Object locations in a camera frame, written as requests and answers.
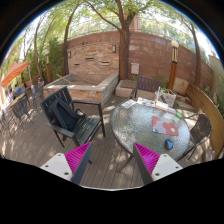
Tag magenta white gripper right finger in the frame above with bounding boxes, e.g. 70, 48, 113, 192
133, 143, 182, 185

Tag black slatted patio chair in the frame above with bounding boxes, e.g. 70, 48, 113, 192
40, 87, 106, 146

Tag dark metal chair left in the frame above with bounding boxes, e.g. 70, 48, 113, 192
10, 97, 31, 126

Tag orange patio umbrella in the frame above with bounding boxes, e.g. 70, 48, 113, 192
1, 62, 29, 87

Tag black backpack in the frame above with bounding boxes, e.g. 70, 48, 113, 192
48, 98, 84, 131

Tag dark mesh chair right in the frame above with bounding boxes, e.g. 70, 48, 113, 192
178, 113, 212, 160

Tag dark wooden chair behind table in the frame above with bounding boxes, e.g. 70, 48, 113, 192
130, 77, 162, 99

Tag blue computer mouse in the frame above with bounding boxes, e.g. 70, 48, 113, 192
165, 139, 174, 150

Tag floral red mouse pad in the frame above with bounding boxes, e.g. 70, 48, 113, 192
152, 116, 179, 136

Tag clear drink cup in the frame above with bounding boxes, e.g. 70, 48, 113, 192
154, 87, 160, 105

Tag white tote bag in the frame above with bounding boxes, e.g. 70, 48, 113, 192
161, 89, 176, 107

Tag papers on table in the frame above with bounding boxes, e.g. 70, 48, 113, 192
121, 99, 137, 108

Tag round glass patio table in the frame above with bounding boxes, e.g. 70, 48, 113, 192
110, 102, 190, 172

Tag stone planter box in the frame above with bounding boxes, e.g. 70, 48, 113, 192
43, 74, 119, 104

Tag green marker pen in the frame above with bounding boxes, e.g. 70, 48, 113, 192
175, 112, 183, 119

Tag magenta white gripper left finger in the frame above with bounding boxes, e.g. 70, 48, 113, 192
41, 142, 92, 185

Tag wooden lamp post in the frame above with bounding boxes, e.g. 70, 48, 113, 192
167, 41, 179, 90

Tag central tree trunk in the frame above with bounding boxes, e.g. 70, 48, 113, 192
84, 0, 138, 80

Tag grey wall utility box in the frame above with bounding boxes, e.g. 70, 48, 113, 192
131, 63, 140, 75

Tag curved wooden bench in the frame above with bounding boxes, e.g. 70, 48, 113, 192
186, 83, 224, 154

